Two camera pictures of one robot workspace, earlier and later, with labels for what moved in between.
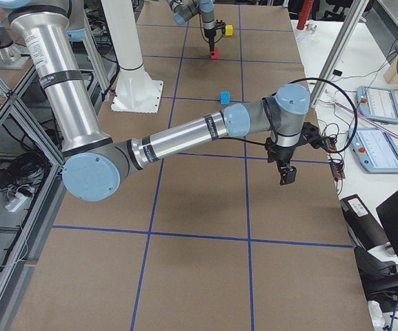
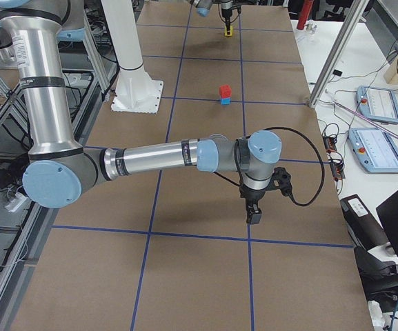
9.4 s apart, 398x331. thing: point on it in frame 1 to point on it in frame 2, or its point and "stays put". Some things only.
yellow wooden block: (229, 29) stays put
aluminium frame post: (353, 17) stays put
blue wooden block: (225, 97) stays put
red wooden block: (216, 54) to (225, 91)
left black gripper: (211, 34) to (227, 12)
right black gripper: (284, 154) to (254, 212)
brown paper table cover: (205, 238) stays put
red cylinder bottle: (305, 13) stays put
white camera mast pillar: (136, 90) stays put
